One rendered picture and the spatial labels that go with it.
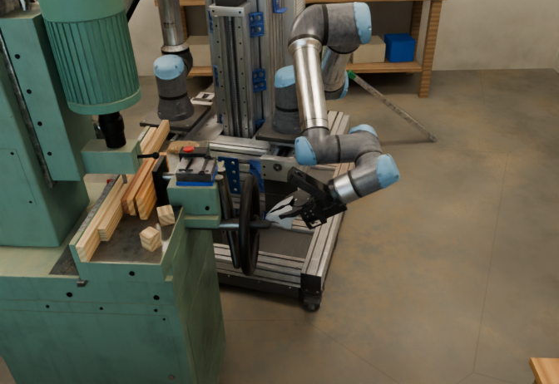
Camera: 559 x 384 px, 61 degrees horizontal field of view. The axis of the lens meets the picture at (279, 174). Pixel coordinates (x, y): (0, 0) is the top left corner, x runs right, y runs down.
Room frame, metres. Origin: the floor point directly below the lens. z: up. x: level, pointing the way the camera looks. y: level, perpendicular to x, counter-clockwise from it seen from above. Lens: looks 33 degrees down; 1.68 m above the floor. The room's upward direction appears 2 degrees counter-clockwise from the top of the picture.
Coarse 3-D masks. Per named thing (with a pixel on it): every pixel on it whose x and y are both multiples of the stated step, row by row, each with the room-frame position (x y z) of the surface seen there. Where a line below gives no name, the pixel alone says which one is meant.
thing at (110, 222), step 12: (168, 120) 1.52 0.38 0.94; (156, 132) 1.42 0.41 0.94; (168, 132) 1.49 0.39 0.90; (156, 144) 1.36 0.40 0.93; (120, 192) 1.08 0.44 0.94; (120, 204) 1.03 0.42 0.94; (108, 216) 0.97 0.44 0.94; (120, 216) 1.01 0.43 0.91; (108, 228) 0.94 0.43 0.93; (108, 240) 0.92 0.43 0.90
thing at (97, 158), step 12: (96, 144) 1.12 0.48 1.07; (132, 144) 1.11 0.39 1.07; (84, 156) 1.08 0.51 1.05; (96, 156) 1.08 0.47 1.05; (108, 156) 1.07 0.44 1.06; (120, 156) 1.07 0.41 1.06; (132, 156) 1.07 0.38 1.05; (96, 168) 1.08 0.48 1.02; (108, 168) 1.08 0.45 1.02; (120, 168) 1.07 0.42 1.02; (132, 168) 1.07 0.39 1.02
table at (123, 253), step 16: (208, 144) 1.41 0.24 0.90; (176, 160) 1.30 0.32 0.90; (176, 208) 1.05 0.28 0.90; (128, 224) 0.98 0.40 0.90; (144, 224) 0.98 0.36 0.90; (160, 224) 0.98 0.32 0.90; (176, 224) 0.98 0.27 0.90; (192, 224) 1.04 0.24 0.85; (208, 224) 1.03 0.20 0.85; (112, 240) 0.92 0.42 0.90; (128, 240) 0.92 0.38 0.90; (176, 240) 0.96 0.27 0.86; (96, 256) 0.87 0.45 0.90; (112, 256) 0.86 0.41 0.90; (128, 256) 0.86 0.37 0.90; (144, 256) 0.86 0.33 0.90; (160, 256) 0.86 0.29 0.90; (80, 272) 0.85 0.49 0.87; (96, 272) 0.84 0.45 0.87; (112, 272) 0.84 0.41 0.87; (128, 272) 0.84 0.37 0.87; (144, 272) 0.83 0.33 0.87; (160, 272) 0.83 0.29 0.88
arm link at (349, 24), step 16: (336, 16) 1.35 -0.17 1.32; (352, 16) 1.35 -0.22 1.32; (368, 16) 1.36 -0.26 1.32; (336, 32) 1.34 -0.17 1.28; (352, 32) 1.34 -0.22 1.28; (368, 32) 1.35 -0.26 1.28; (336, 48) 1.39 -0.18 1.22; (352, 48) 1.39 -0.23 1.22; (320, 64) 1.59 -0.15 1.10; (336, 64) 1.49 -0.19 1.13; (336, 80) 1.58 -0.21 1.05; (336, 96) 1.64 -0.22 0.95
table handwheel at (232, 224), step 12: (252, 180) 1.10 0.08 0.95; (252, 192) 1.19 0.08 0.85; (240, 204) 1.01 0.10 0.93; (252, 204) 1.20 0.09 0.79; (240, 216) 0.99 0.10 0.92; (252, 216) 1.08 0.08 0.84; (192, 228) 1.08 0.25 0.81; (204, 228) 1.07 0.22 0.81; (216, 228) 1.07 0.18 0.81; (228, 228) 1.07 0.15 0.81; (240, 228) 0.96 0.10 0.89; (240, 240) 0.95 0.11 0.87; (252, 240) 1.13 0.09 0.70; (240, 252) 0.94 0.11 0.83; (252, 252) 1.09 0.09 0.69; (240, 264) 0.95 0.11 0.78; (252, 264) 1.03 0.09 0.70
